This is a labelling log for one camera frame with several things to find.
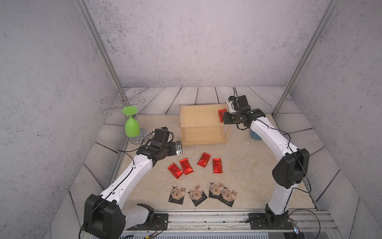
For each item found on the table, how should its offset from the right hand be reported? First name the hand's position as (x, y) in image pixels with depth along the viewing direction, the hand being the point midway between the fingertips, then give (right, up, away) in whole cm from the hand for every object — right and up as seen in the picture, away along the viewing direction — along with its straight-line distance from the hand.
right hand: (225, 116), depth 86 cm
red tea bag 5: (-2, +2, +4) cm, 5 cm away
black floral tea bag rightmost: (0, -43, -6) cm, 43 cm away
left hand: (-27, -17, -4) cm, 32 cm away
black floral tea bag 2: (-6, -41, -4) cm, 41 cm away
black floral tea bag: (-16, -43, -5) cm, 46 cm away
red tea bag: (-29, -32, +2) cm, 43 cm away
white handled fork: (+19, -16, +17) cm, 30 cm away
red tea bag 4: (-4, -29, +5) cm, 29 cm away
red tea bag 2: (-23, -30, +5) cm, 38 cm away
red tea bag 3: (-12, -26, +7) cm, 30 cm away
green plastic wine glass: (-52, -6, -4) cm, 52 cm away
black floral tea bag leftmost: (-27, -43, -5) cm, 51 cm away
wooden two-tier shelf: (-14, -5, +2) cm, 15 cm away
